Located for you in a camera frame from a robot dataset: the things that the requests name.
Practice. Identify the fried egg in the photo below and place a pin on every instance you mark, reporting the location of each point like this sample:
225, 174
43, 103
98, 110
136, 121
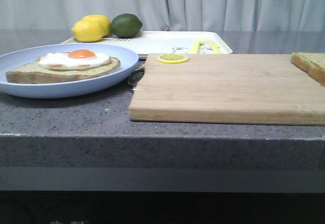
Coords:
77, 60

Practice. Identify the bread slice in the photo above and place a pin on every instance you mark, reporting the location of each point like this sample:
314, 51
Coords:
32, 73
311, 63

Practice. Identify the light blue plate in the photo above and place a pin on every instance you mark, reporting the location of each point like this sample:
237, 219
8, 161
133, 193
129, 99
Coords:
9, 61

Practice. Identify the white rectangular tray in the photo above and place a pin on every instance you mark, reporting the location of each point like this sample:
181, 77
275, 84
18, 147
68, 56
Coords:
168, 42

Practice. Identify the yellow lemon slice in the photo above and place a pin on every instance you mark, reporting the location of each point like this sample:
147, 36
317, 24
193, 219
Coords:
172, 58

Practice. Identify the yellow plastic fork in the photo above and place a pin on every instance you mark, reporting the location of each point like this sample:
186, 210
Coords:
195, 48

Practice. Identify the yellow plastic knife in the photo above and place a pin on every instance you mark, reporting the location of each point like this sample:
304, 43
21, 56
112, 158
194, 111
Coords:
215, 47

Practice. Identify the wooden cutting board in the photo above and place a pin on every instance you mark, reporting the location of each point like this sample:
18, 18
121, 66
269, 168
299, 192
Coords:
228, 88

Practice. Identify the green lime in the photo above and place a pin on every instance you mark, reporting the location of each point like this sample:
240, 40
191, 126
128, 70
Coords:
125, 25

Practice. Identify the rear yellow lemon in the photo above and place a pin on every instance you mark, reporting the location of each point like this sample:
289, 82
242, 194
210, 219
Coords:
103, 20

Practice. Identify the white curtain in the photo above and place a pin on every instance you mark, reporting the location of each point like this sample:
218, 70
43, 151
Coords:
178, 15

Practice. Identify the front yellow lemon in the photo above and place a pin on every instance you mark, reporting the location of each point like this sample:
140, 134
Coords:
88, 31

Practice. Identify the metal cutting board handle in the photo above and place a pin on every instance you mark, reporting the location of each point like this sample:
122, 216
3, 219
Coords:
136, 76

